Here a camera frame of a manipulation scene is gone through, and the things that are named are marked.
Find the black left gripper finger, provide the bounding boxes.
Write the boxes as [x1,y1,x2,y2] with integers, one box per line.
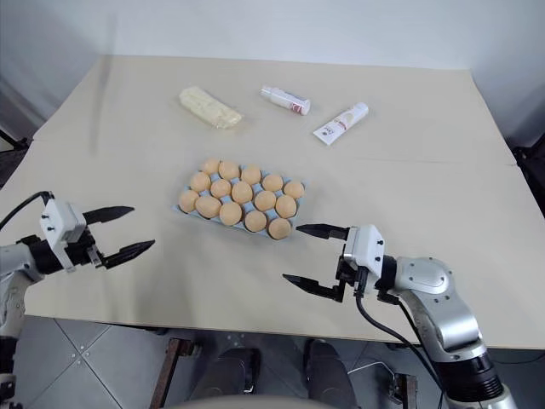
[102,239,157,270]
[82,205,136,226]

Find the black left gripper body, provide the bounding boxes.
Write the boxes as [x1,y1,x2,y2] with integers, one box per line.
[66,228,108,270]

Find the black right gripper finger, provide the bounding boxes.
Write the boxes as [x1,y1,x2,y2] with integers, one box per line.
[295,222,352,244]
[281,274,342,304]

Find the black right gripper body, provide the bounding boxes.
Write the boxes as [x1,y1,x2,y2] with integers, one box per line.
[335,240,364,304]

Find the grey-blue egg tray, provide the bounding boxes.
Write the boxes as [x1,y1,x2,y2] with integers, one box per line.
[170,159,308,242]

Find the dark rounded shape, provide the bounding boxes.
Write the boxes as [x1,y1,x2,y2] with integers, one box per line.
[207,346,261,409]
[305,339,357,409]

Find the white squeeze tube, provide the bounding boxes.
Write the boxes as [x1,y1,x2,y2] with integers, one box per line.
[313,101,370,148]

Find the rusty brown table leg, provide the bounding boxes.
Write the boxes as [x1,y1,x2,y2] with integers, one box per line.
[389,372,421,409]
[151,336,191,409]

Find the white bottle with red print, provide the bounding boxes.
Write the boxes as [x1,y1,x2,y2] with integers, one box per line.
[260,84,313,117]

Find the pale yellow wrapped block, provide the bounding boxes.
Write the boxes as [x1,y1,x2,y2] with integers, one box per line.
[177,85,247,130]

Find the black equipment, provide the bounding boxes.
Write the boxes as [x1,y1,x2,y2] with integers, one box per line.
[509,125,545,206]

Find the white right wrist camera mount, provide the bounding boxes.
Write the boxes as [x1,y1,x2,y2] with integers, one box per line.
[341,224,387,291]

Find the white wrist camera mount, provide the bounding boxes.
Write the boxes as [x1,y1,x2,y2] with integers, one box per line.
[341,224,387,291]
[39,198,89,272]

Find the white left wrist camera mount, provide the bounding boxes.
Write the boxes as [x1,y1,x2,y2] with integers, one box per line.
[39,198,89,272]

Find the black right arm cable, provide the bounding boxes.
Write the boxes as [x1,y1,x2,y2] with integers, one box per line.
[353,268,448,395]
[376,291,431,347]

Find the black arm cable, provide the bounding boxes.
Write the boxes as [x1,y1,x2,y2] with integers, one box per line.
[376,291,431,347]
[0,191,55,232]
[353,268,448,395]

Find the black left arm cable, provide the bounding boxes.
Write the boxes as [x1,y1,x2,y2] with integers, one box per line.
[0,191,55,232]

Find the white floor cable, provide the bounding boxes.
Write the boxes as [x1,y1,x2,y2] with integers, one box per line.
[347,360,398,387]

